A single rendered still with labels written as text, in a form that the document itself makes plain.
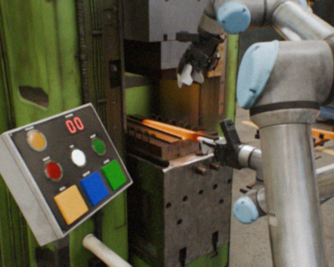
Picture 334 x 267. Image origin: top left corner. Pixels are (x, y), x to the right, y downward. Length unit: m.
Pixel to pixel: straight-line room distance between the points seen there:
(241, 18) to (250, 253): 1.90
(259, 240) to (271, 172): 2.17
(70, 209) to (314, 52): 0.66
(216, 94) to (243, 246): 1.23
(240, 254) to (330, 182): 1.64
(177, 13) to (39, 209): 0.82
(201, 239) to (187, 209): 0.18
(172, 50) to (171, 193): 0.52
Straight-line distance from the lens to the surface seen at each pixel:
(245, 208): 1.24
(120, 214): 1.70
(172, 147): 1.57
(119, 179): 1.22
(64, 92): 1.42
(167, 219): 1.58
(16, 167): 1.04
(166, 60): 1.47
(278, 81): 0.72
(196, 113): 1.86
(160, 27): 1.44
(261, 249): 2.79
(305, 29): 0.95
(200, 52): 1.25
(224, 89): 1.93
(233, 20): 1.08
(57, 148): 1.11
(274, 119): 0.72
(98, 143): 1.22
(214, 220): 1.79
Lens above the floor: 1.49
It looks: 18 degrees down
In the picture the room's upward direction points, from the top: straight up
